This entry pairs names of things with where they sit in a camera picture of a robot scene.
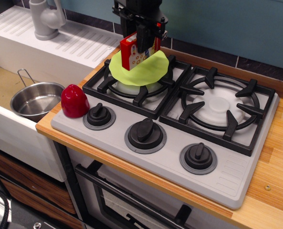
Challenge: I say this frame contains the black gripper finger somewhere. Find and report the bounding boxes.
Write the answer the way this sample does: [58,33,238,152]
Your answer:
[137,24,155,53]
[121,20,136,38]

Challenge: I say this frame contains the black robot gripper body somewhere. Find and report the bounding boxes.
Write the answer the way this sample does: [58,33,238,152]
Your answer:
[112,0,168,38]

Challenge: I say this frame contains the red cereal box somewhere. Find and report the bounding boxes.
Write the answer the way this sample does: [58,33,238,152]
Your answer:
[120,32,161,71]

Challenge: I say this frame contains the red toy sweet potato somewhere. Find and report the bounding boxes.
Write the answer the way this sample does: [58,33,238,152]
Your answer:
[61,84,90,118]

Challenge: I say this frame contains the light green plastic plate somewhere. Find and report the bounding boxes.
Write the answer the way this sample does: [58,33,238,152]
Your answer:
[109,51,169,86]

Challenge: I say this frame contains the stainless steel pot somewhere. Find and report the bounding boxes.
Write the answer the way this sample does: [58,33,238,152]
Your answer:
[10,82,64,123]

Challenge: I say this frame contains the white toy sink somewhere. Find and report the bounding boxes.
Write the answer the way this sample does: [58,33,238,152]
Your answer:
[0,6,122,182]

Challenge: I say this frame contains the black left burner grate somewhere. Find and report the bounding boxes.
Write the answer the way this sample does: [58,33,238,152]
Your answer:
[82,55,192,119]

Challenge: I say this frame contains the black burner grate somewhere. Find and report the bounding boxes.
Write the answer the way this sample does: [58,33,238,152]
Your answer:
[160,67,276,156]
[82,55,192,119]

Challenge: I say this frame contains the grey toy faucet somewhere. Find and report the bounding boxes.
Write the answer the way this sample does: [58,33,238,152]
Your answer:
[29,0,66,41]

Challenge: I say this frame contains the black left stove knob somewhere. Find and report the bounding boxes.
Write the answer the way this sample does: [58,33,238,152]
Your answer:
[83,103,116,131]

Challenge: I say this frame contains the black stove knob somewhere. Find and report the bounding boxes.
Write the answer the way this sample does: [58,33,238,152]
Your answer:
[83,103,116,131]
[124,118,167,154]
[180,143,218,175]

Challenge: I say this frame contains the black middle stove knob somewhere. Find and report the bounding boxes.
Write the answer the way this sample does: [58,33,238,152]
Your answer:
[124,118,167,154]

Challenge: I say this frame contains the black right burner grate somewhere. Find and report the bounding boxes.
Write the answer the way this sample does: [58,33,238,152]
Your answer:
[160,67,276,156]

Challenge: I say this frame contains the black right stove knob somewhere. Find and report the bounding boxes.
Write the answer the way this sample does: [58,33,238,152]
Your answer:
[180,143,218,175]

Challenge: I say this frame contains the grey toy stove top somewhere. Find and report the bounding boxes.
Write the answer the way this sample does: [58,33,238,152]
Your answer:
[50,45,280,210]

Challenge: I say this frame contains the toy oven door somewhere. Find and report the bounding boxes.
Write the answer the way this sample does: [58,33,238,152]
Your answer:
[74,160,223,229]

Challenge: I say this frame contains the wooden drawer front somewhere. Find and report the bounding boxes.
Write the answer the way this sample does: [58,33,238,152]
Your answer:
[0,151,76,214]

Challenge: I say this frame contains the black oven door handle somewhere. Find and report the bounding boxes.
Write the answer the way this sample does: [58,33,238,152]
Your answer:
[75,164,192,229]

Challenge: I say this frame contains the black cable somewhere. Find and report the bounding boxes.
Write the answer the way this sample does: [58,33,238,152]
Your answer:
[0,189,12,226]

